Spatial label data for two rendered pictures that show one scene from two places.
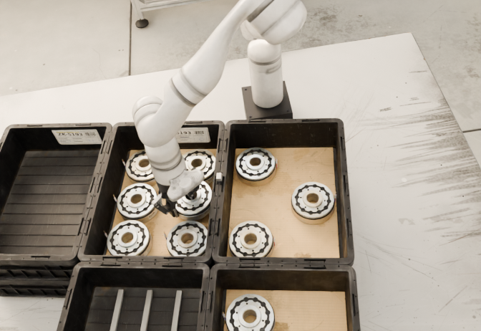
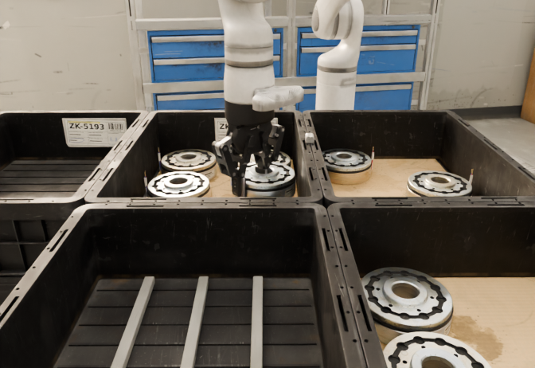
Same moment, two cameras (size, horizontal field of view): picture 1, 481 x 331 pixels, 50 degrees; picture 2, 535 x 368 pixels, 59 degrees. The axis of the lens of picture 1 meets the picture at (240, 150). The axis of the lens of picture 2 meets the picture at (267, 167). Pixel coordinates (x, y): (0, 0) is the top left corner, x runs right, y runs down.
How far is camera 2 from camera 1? 0.78 m
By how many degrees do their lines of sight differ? 30
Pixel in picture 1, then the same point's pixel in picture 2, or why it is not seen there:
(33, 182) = (17, 182)
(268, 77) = (342, 93)
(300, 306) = (480, 295)
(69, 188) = (71, 187)
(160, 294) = (222, 285)
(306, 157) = (406, 165)
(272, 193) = (373, 190)
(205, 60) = not seen: outside the picture
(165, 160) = (257, 41)
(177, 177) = (266, 88)
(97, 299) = (102, 294)
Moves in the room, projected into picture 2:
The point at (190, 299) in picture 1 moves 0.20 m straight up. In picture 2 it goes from (279, 291) to (280, 137)
